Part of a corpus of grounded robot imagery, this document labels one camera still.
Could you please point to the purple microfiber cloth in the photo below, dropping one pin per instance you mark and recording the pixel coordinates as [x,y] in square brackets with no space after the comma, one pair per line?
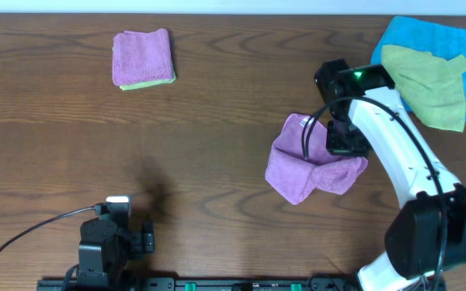
[295,177]

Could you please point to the folded green cloth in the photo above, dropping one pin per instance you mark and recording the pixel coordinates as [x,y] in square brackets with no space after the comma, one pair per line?
[145,84]

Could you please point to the folded purple cloth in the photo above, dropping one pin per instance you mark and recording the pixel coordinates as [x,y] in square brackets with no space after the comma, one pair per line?
[141,56]

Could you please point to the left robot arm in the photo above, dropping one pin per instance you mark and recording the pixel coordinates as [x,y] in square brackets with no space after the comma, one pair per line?
[105,249]

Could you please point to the white cloth label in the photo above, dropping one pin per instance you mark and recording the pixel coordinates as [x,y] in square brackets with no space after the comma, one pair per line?
[306,121]

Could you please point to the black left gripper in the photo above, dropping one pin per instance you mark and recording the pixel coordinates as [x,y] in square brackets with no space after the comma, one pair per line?
[144,242]

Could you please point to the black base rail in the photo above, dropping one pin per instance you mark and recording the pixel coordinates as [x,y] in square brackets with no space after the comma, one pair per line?
[316,283]

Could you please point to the crumpled green cloth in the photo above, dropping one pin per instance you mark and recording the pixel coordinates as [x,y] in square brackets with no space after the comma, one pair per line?
[433,87]

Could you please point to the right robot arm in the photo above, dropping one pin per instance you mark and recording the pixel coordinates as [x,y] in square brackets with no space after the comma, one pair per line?
[428,236]

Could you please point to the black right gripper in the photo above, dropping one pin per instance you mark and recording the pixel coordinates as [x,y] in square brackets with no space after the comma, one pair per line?
[335,149]

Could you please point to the blue microfiber cloth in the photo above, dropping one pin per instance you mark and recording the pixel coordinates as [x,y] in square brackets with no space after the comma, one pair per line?
[442,41]

